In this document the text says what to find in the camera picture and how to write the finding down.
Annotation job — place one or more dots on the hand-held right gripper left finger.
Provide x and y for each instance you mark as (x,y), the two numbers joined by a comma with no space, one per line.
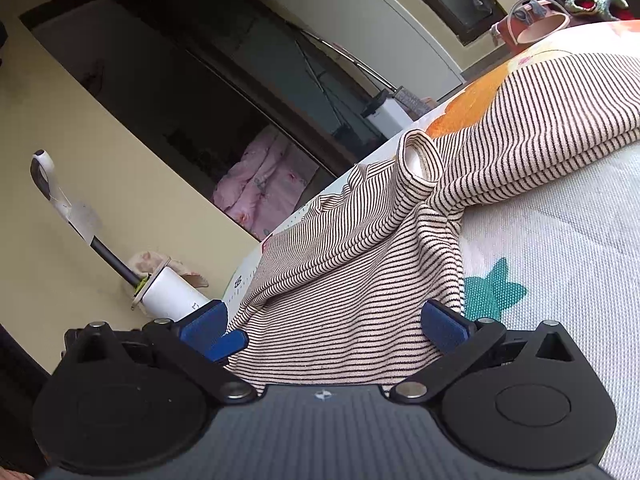
(204,324)

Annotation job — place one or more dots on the pink plastic bucket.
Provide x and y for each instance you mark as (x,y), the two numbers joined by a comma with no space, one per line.
(542,25)

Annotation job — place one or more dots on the red bucket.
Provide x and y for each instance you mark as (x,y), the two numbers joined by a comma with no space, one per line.
(502,30)

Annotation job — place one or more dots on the white cylindrical appliance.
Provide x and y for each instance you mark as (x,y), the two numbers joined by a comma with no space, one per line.
(172,295)

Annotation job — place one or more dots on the white mop bucket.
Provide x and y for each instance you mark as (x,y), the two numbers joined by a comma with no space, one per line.
(390,115)

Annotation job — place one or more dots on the flat cardboard board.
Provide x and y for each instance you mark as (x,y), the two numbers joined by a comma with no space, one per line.
(147,285)

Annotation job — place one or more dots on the flat mop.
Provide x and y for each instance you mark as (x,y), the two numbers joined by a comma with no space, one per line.
(412,101)

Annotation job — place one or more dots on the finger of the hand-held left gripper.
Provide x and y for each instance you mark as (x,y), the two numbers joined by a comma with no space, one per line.
(231,346)

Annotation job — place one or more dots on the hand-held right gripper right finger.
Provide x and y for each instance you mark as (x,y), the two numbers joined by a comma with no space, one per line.
(442,329)

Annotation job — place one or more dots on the dark sliding door frame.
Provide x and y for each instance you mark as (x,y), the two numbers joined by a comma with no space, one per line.
(165,75)

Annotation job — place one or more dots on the striped beige shirt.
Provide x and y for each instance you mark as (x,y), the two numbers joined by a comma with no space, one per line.
(350,285)

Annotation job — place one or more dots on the cartoon printed mat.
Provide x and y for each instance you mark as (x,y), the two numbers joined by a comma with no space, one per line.
(550,260)

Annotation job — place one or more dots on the pink quilt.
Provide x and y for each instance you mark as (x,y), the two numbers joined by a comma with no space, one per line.
(265,180)

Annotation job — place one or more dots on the white door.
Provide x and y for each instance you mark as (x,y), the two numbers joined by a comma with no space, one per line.
(380,15)

